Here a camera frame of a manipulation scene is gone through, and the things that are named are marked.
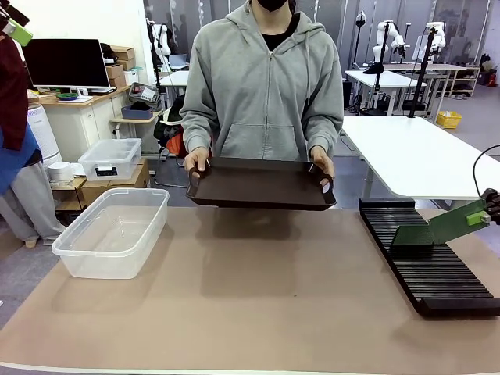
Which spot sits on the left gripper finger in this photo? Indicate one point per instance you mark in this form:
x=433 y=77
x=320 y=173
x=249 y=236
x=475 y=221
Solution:
x=20 y=34
x=15 y=15

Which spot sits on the bystander with blue apron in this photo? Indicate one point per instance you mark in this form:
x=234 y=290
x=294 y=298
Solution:
x=11 y=97

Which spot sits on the black slotted PCB rack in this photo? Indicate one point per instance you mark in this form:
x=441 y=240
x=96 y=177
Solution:
x=437 y=277

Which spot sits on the person's right forearm grey sleeve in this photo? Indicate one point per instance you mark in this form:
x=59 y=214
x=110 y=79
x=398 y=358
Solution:
x=199 y=134

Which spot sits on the green bowl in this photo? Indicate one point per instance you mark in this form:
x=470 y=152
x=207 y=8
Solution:
x=67 y=96

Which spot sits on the black computer monitor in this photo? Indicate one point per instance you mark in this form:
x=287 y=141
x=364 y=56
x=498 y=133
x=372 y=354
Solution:
x=66 y=62

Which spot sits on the green perforated PCB board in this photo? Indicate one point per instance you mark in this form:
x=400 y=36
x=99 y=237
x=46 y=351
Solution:
x=412 y=236
x=453 y=222

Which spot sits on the person in grey hoodie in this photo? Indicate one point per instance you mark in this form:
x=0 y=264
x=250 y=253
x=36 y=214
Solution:
x=265 y=93

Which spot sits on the person's left forearm grey sleeve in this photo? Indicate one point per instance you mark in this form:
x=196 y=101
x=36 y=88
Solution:
x=324 y=133

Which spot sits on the white background table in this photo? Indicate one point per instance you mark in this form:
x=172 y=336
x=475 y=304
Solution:
x=386 y=78

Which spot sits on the grey blue plastic bin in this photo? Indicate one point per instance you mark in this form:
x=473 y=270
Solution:
x=136 y=113

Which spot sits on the white air purifier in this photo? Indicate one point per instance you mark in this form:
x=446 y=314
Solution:
x=41 y=133

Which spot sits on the clear lidded storage box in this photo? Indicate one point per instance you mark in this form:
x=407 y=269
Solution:
x=109 y=156

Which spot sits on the metal frame chair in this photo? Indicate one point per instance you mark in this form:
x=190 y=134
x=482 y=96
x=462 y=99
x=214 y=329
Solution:
x=168 y=181

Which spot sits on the person's left hand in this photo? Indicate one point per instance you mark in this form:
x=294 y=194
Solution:
x=323 y=158

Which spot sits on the brown plastic serving tray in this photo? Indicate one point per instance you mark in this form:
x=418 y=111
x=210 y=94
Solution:
x=261 y=187

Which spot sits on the yellow plastic basket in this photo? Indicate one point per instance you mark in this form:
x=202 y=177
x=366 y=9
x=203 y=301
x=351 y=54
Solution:
x=449 y=119

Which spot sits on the small cardboard box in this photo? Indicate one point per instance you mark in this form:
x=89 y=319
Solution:
x=117 y=82
x=123 y=52
x=114 y=71

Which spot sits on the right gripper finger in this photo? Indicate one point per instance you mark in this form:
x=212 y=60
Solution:
x=494 y=200
x=476 y=218

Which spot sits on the person's right hand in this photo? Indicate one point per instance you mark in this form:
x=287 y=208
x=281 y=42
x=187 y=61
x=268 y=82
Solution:
x=199 y=160

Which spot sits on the white round canister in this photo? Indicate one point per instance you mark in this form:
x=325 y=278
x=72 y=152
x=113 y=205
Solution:
x=60 y=172

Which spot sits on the black tray with packets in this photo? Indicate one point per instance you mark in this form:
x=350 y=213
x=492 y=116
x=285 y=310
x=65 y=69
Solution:
x=144 y=91

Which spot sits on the large white table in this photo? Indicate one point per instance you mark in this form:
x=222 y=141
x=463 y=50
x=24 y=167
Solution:
x=414 y=156

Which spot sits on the small wooden top trolley table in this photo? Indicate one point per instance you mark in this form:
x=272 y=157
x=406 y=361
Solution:
x=133 y=122

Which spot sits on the pile of colourful clothes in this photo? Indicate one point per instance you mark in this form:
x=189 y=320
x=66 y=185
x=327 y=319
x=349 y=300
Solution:
x=172 y=133

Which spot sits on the large cardboard box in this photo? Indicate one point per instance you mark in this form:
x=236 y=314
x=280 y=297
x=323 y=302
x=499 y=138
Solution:
x=125 y=186

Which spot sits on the white cabinet with wooden top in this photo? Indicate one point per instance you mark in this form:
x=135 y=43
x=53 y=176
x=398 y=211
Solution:
x=86 y=125

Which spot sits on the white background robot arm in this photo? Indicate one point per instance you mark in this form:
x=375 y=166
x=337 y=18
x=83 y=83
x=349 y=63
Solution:
x=438 y=35
x=386 y=39
x=162 y=39

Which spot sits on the clear plastic open box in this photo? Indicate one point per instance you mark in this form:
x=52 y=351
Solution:
x=109 y=234

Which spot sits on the small black frame side table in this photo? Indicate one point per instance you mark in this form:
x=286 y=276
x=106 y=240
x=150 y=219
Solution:
x=72 y=183

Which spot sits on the black camera stand pole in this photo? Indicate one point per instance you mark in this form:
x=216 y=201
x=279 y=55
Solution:
x=379 y=66
x=422 y=74

